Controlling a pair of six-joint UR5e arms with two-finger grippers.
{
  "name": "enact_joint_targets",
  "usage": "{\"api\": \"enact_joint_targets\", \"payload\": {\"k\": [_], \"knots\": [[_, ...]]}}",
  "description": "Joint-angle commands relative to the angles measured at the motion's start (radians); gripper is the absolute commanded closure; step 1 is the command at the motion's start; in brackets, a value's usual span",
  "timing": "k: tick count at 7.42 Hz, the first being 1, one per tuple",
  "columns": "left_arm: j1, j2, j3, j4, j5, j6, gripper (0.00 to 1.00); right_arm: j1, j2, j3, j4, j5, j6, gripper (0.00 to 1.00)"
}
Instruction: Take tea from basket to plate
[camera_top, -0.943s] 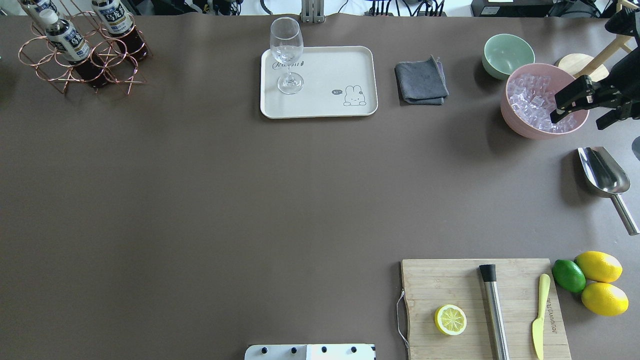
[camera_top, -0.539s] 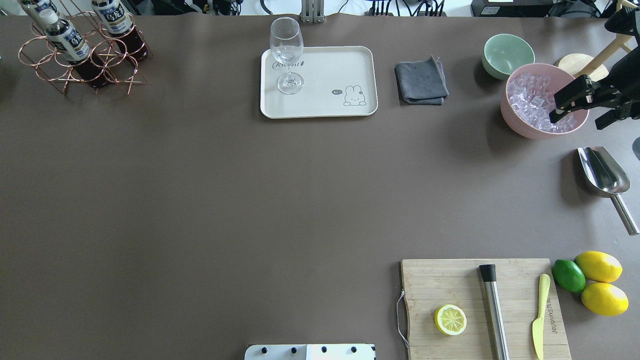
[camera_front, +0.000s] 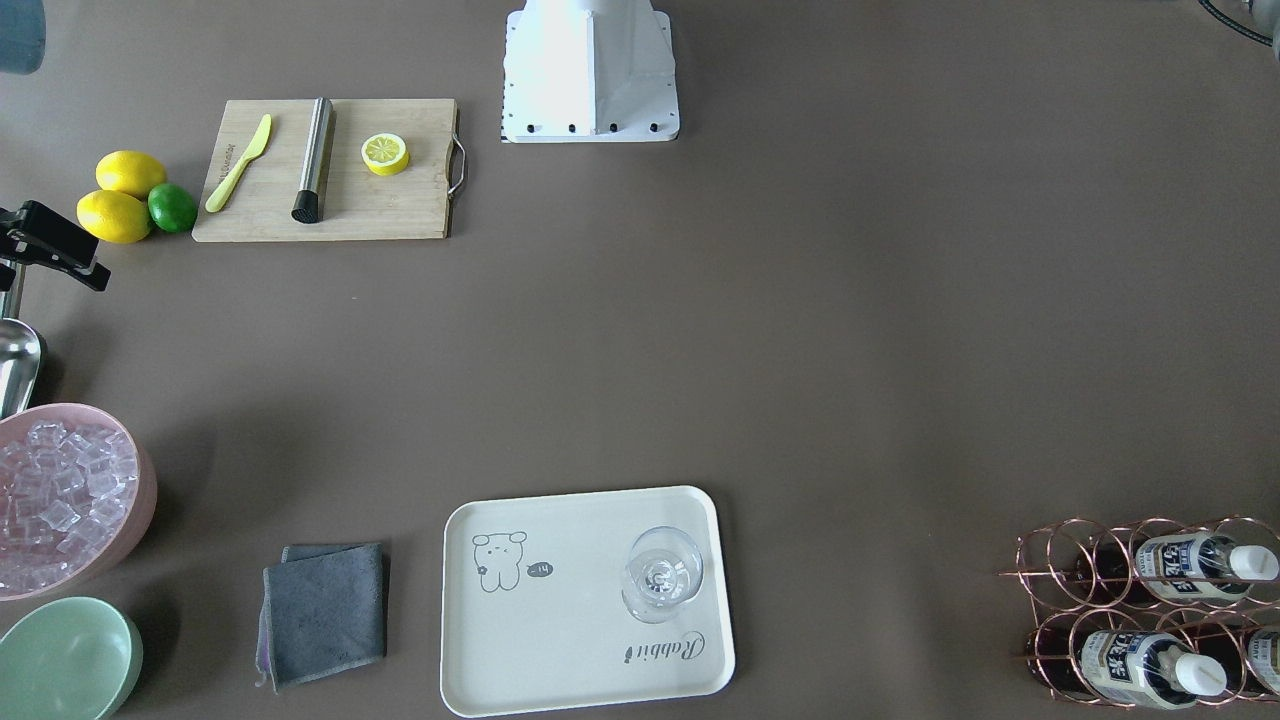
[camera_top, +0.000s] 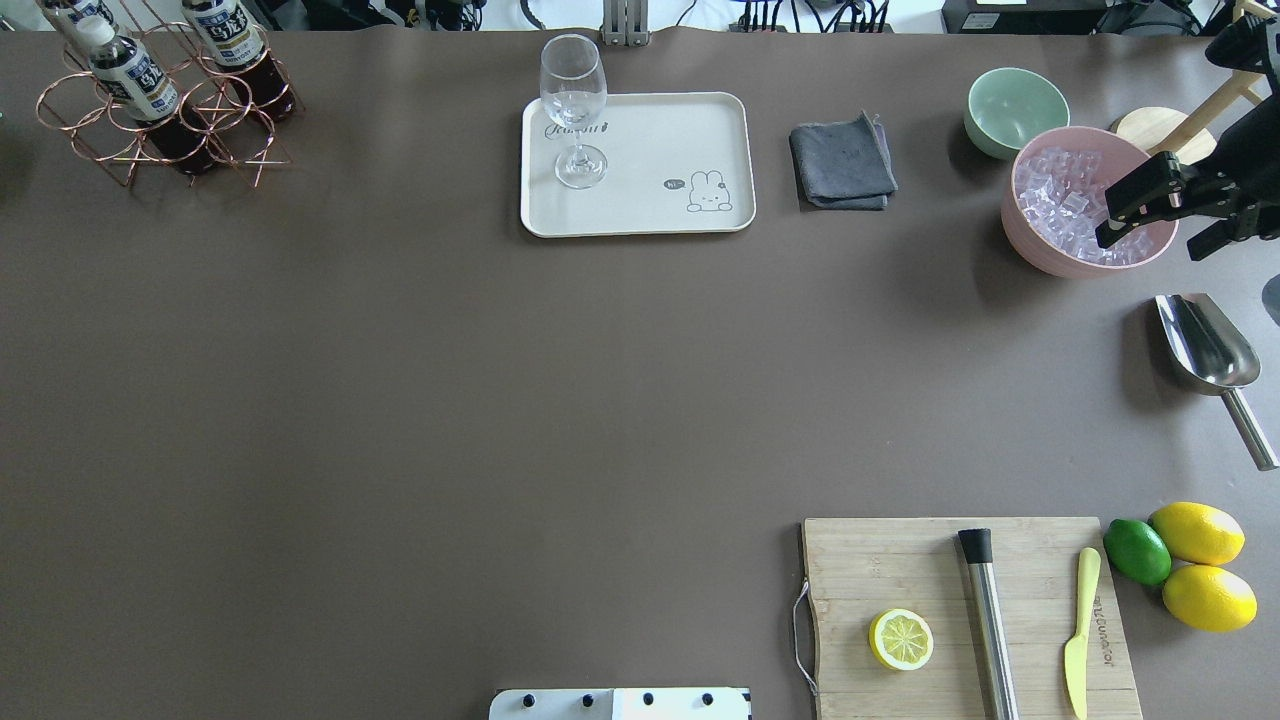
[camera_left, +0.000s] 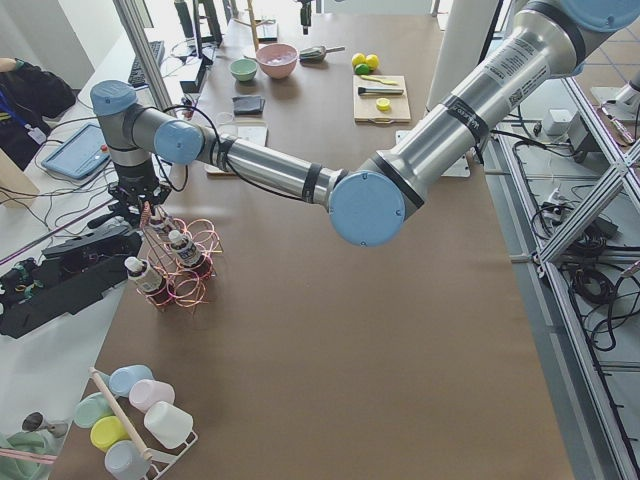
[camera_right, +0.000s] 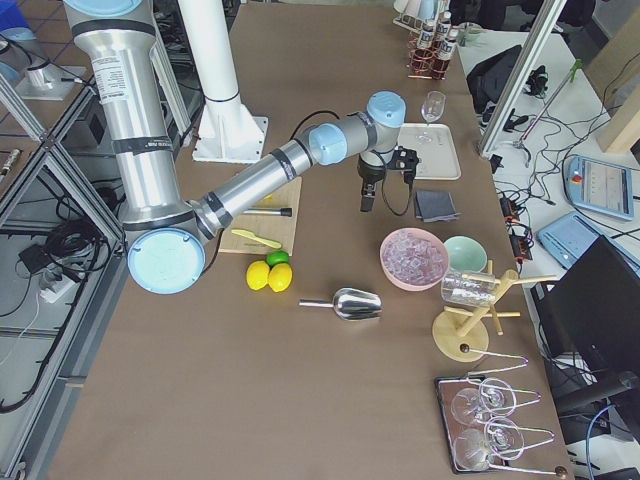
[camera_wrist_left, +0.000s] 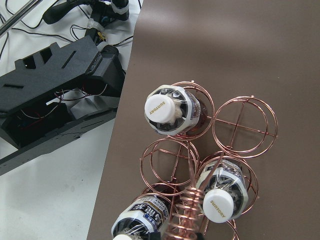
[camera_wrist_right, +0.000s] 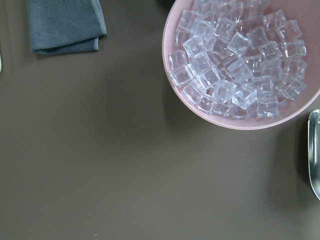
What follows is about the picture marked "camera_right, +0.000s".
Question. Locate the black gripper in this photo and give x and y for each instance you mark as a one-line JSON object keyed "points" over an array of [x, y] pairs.
{"points": [[370, 173]]}

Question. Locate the copper wire bottle basket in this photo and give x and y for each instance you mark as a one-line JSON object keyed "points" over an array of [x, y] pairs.
{"points": [[425, 64]]}

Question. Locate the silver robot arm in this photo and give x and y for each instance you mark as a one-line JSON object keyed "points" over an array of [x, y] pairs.
{"points": [[165, 234]]}

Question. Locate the tea bottle one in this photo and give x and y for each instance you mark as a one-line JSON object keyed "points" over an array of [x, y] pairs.
{"points": [[425, 39]]}

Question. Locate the tea bottle three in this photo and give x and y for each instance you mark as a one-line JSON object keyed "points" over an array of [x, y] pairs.
{"points": [[447, 46]]}

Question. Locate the tea bottle two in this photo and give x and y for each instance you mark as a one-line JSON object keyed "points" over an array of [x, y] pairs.
{"points": [[443, 25]]}

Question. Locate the grey folded cloth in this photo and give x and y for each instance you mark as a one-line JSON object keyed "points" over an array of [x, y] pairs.
{"points": [[434, 206]]}

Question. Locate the pink bowl of ice cubes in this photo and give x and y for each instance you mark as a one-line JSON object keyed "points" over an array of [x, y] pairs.
{"points": [[413, 259]]}

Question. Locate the white rabbit tray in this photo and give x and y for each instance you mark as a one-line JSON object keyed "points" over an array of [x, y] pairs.
{"points": [[435, 148]]}

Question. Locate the steel muddler rod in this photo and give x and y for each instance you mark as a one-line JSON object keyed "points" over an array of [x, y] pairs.
{"points": [[279, 212]]}

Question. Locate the bamboo cutting board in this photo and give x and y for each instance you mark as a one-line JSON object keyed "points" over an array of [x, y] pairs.
{"points": [[269, 226]]}

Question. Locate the steel ice scoop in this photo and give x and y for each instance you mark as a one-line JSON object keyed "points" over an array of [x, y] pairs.
{"points": [[350, 304]]}

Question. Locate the green lime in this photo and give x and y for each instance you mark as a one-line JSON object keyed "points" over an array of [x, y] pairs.
{"points": [[277, 257]]}

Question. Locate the green empty bowl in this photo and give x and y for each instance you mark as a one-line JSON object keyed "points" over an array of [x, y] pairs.
{"points": [[465, 254]]}

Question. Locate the yellow plastic knife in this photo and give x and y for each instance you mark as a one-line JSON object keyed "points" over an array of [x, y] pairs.
{"points": [[250, 235]]}

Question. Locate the clear wine glass on tray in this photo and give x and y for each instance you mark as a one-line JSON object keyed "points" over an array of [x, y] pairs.
{"points": [[431, 110]]}

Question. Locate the whole yellow lemon right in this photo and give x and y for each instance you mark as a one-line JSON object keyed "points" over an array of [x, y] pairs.
{"points": [[280, 277]]}

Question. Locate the whole yellow lemon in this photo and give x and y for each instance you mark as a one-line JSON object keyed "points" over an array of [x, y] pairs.
{"points": [[280, 277], [257, 275]]}

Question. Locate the clear glass mug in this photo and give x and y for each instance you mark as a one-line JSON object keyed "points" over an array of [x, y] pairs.
{"points": [[468, 288]]}

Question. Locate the whole yellow lemon left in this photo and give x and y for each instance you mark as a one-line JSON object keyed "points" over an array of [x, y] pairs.
{"points": [[257, 275]]}

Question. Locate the wooden cup tree stand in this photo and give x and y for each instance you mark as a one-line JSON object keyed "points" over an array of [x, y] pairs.
{"points": [[459, 331]]}

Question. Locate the black backpack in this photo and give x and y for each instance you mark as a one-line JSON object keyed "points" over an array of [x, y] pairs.
{"points": [[487, 80]]}

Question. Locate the upside-down wine glass far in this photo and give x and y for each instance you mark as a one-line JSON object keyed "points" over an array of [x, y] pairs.
{"points": [[483, 401]]}

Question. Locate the upside-down wine glass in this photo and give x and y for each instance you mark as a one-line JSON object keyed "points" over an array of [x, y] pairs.
{"points": [[497, 443], [483, 401]]}

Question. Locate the blue teach pendant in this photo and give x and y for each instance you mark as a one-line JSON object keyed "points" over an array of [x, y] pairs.
{"points": [[600, 186]]}

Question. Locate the black monitor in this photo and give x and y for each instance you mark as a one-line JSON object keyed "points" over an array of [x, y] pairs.
{"points": [[594, 310]]}

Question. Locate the black tray with glasses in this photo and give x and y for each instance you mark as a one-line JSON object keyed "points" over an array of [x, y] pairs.
{"points": [[446, 388]]}

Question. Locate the upside-down wine glass near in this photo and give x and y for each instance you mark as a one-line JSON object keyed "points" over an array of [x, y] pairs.
{"points": [[497, 443]]}

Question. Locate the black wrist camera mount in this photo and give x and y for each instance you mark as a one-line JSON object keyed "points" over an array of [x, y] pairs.
{"points": [[404, 160]]}

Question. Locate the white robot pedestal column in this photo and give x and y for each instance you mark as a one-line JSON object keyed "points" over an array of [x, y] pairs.
{"points": [[228, 132]]}

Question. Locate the white wire cup rack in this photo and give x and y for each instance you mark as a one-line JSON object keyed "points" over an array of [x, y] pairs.
{"points": [[411, 14]]}

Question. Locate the aluminium frame post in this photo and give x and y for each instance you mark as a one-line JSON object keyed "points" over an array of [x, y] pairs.
{"points": [[531, 49]]}

